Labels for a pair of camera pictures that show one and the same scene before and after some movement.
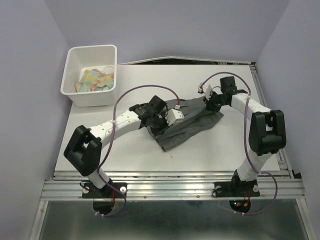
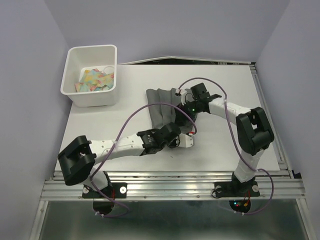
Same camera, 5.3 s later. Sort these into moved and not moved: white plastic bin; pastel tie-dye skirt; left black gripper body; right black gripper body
Moved: left black gripper body; right black gripper body
Not moved: pastel tie-dye skirt; white plastic bin
